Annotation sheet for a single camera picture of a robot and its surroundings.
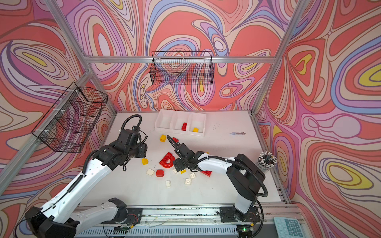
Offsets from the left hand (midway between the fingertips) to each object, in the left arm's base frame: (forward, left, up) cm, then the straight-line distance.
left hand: (144, 147), depth 77 cm
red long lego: (+28, -19, -17) cm, 38 cm away
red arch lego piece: (+2, -8, -20) cm, 21 cm away
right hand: (-1, -20, -17) cm, 26 cm away
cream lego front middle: (-11, -23, -20) cm, 32 cm away
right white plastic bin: (+30, -29, -16) cm, 45 cm away
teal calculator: (-33, -71, -18) cm, 80 cm away
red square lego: (-6, -6, -19) cm, 21 cm away
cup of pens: (-6, -64, -3) cm, 64 cm away
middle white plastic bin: (+37, -15, -17) cm, 43 cm away
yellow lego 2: (-5, -20, -20) cm, 29 cm away
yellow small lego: (+26, -28, -18) cm, 42 cm away
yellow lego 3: (+1, +4, -18) cm, 18 cm away
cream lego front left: (-13, -12, -19) cm, 26 cm away
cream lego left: (-5, 0, -20) cm, 20 cm away
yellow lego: (+18, -5, -17) cm, 25 cm away
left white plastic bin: (+33, -5, -16) cm, 37 cm away
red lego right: (-6, -34, -20) cm, 40 cm away
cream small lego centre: (-8, -16, -12) cm, 21 cm away
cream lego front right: (-8, -26, -19) cm, 33 cm away
